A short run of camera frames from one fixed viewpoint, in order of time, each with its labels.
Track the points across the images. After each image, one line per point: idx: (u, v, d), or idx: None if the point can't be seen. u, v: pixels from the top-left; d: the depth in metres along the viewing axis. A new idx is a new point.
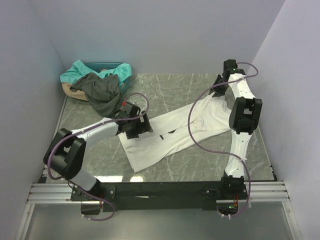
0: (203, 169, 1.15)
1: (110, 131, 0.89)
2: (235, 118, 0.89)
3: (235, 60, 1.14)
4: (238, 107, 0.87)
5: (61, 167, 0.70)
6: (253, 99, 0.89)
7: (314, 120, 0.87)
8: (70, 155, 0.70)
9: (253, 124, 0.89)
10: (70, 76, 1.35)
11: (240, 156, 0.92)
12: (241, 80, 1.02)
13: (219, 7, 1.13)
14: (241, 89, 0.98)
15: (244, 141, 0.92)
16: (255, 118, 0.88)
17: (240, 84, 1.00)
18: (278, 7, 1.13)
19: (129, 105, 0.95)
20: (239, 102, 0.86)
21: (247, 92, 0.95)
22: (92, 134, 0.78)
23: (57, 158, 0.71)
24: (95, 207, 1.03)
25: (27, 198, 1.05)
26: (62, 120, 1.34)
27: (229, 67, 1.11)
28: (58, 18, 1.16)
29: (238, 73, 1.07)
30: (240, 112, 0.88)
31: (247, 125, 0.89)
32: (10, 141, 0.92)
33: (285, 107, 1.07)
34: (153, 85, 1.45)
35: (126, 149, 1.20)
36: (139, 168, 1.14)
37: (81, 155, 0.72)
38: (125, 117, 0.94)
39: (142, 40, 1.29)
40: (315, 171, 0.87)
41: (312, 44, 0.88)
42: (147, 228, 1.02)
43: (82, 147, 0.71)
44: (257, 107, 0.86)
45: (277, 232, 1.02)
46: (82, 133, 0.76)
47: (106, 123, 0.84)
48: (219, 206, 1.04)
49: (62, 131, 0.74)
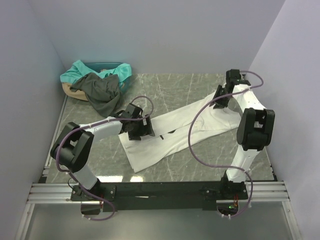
0: (203, 169, 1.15)
1: (114, 130, 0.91)
2: (245, 133, 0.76)
3: (239, 70, 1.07)
4: (247, 120, 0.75)
5: (68, 159, 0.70)
6: (264, 110, 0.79)
7: (314, 120, 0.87)
8: (77, 148, 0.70)
9: (265, 139, 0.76)
10: (70, 76, 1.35)
11: (244, 169, 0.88)
12: (247, 90, 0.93)
13: (219, 7, 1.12)
14: (248, 99, 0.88)
15: (251, 156, 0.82)
16: (268, 132, 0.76)
17: (246, 95, 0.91)
18: (278, 7, 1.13)
19: (132, 106, 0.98)
20: (249, 114, 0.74)
21: (255, 102, 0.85)
22: (99, 129, 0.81)
23: (64, 150, 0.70)
24: (95, 207, 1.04)
25: (27, 198, 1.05)
26: (62, 120, 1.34)
27: (232, 77, 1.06)
28: (57, 18, 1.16)
29: (242, 83, 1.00)
30: (249, 125, 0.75)
31: (258, 142, 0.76)
32: (10, 140, 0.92)
33: (285, 107, 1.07)
34: (153, 85, 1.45)
35: (126, 150, 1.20)
36: (139, 168, 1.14)
37: (88, 149, 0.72)
38: (128, 117, 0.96)
39: (142, 40, 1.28)
40: (315, 171, 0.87)
41: (312, 44, 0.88)
42: (147, 228, 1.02)
43: (90, 140, 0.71)
44: (269, 119, 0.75)
45: (277, 232, 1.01)
46: (90, 128, 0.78)
47: (112, 121, 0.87)
48: (219, 206, 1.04)
49: (70, 124, 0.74)
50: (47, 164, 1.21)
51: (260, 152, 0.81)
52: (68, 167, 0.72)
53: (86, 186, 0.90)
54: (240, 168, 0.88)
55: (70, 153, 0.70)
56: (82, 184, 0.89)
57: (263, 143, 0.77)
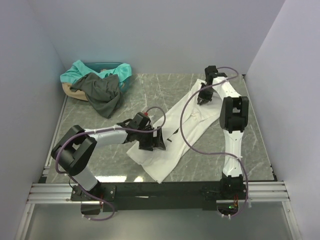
0: (203, 169, 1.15)
1: (119, 139, 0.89)
2: (226, 119, 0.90)
3: (215, 66, 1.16)
4: (226, 107, 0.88)
5: (67, 162, 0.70)
6: (239, 97, 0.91)
7: (314, 120, 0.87)
8: (78, 152, 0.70)
9: (243, 121, 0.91)
10: (70, 76, 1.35)
11: (235, 154, 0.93)
12: (225, 82, 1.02)
13: (219, 7, 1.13)
14: (226, 90, 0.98)
15: (238, 139, 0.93)
16: (245, 115, 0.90)
17: (224, 86, 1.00)
18: (278, 7, 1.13)
19: (140, 115, 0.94)
20: (227, 102, 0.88)
21: (232, 92, 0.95)
22: (103, 136, 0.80)
23: (65, 152, 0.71)
24: (95, 207, 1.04)
25: (27, 198, 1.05)
26: (62, 120, 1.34)
27: (210, 72, 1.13)
28: (57, 18, 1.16)
29: (220, 76, 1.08)
30: (229, 111, 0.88)
31: (238, 123, 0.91)
32: (10, 140, 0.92)
33: (285, 107, 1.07)
34: (153, 85, 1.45)
35: (142, 164, 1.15)
36: (162, 179, 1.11)
37: (88, 155, 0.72)
38: (135, 127, 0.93)
39: (142, 40, 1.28)
40: (315, 170, 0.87)
41: (312, 44, 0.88)
42: (147, 228, 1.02)
43: (92, 146, 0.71)
44: (245, 104, 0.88)
45: (277, 232, 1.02)
46: (94, 134, 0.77)
47: (118, 129, 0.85)
48: (219, 206, 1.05)
49: (75, 127, 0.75)
50: (47, 164, 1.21)
51: (242, 133, 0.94)
52: (65, 169, 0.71)
53: (85, 186, 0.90)
54: (232, 154, 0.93)
55: (70, 156, 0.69)
56: (81, 185, 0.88)
57: (242, 123, 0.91)
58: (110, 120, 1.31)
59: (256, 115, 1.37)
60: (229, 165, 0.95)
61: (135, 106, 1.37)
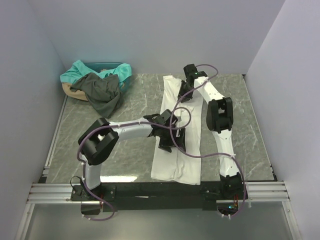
0: (203, 169, 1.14)
1: (143, 132, 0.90)
2: (213, 121, 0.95)
3: (193, 64, 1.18)
4: (212, 110, 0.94)
5: (90, 151, 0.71)
6: (223, 98, 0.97)
7: (314, 119, 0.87)
8: (100, 144, 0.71)
9: (229, 120, 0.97)
10: (70, 76, 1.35)
11: (230, 153, 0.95)
12: (206, 82, 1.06)
13: (218, 7, 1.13)
14: (209, 91, 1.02)
15: (228, 137, 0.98)
16: (230, 115, 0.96)
17: (206, 87, 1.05)
18: (278, 7, 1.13)
19: (169, 112, 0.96)
20: (212, 106, 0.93)
21: (215, 94, 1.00)
22: (127, 130, 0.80)
23: (89, 142, 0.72)
24: (95, 207, 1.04)
25: (27, 198, 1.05)
26: (62, 120, 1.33)
27: (190, 71, 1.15)
28: (58, 18, 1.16)
29: (200, 75, 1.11)
30: (215, 114, 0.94)
31: (224, 123, 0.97)
32: (10, 140, 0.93)
33: (286, 106, 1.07)
34: (153, 85, 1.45)
35: (175, 178, 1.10)
36: (199, 179, 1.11)
37: (110, 149, 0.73)
38: (161, 122, 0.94)
39: (142, 40, 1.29)
40: (315, 170, 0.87)
41: (313, 44, 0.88)
42: (147, 228, 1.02)
43: (114, 141, 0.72)
44: (230, 105, 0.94)
45: (276, 232, 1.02)
46: (118, 128, 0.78)
47: (143, 123, 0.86)
48: (219, 206, 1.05)
49: (101, 120, 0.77)
50: (47, 164, 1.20)
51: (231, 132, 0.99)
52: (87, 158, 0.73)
53: (90, 184, 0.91)
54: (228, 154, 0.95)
55: (93, 146, 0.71)
56: (87, 182, 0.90)
57: (229, 123, 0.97)
58: (110, 120, 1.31)
59: (256, 115, 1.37)
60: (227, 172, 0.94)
61: (135, 105, 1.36)
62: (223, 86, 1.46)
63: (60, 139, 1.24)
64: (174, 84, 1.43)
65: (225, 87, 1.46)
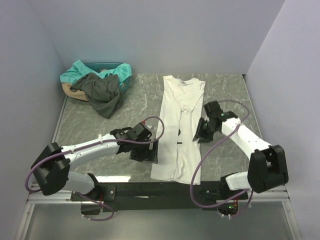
0: (203, 169, 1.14)
1: (108, 151, 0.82)
2: (261, 181, 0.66)
3: (216, 101, 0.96)
4: (254, 167, 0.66)
5: (40, 182, 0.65)
6: (269, 146, 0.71)
7: (315, 120, 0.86)
8: (49, 175, 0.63)
9: (283, 176, 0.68)
10: (70, 76, 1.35)
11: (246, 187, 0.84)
12: (242, 127, 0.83)
13: (218, 8, 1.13)
14: (247, 138, 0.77)
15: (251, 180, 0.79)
16: (284, 170, 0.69)
17: (242, 132, 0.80)
18: (278, 7, 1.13)
19: (141, 126, 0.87)
20: (261, 160, 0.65)
21: (257, 141, 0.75)
22: (83, 153, 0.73)
23: (40, 172, 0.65)
24: (95, 207, 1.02)
25: (27, 198, 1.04)
26: (62, 120, 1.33)
27: (214, 112, 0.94)
28: (58, 18, 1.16)
29: (229, 118, 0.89)
30: (264, 169, 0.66)
31: (277, 182, 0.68)
32: (11, 140, 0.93)
33: (286, 106, 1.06)
34: (153, 85, 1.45)
35: (175, 178, 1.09)
36: (199, 179, 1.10)
37: (62, 177, 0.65)
38: (133, 137, 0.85)
39: (142, 40, 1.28)
40: (315, 170, 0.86)
41: (313, 44, 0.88)
42: (147, 228, 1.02)
43: (64, 170, 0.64)
44: (281, 157, 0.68)
45: (276, 232, 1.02)
46: (71, 153, 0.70)
47: (106, 142, 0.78)
48: (219, 207, 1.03)
49: (51, 146, 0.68)
50: None
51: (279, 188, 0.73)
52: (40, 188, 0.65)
53: (83, 190, 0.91)
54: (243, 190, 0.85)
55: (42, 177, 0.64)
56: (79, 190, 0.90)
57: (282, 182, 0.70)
58: (110, 120, 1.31)
59: (256, 115, 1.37)
60: (229, 183, 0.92)
61: (135, 105, 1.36)
62: (223, 86, 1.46)
63: (60, 140, 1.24)
64: (174, 84, 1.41)
65: (225, 87, 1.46)
